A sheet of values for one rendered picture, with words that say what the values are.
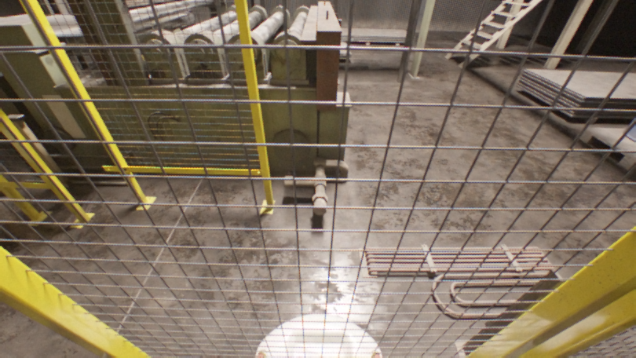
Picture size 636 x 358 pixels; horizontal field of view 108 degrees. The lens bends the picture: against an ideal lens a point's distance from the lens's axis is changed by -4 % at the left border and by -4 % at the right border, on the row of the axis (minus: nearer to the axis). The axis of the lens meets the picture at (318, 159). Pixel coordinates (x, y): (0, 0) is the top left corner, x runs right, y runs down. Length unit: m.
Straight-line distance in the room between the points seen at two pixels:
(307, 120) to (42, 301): 1.83
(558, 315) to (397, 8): 11.07
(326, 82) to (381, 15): 9.50
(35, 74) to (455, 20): 11.95
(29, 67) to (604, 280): 3.30
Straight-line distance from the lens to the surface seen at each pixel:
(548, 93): 5.43
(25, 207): 3.01
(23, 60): 3.05
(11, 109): 3.51
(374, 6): 11.20
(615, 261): 0.66
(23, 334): 2.36
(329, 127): 2.19
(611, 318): 0.91
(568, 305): 0.75
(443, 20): 12.10
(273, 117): 2.18
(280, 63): 2.03
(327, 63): 1.86
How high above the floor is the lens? 1.61
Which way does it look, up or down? 37 degrees down
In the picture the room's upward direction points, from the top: 1 degrees clockwise
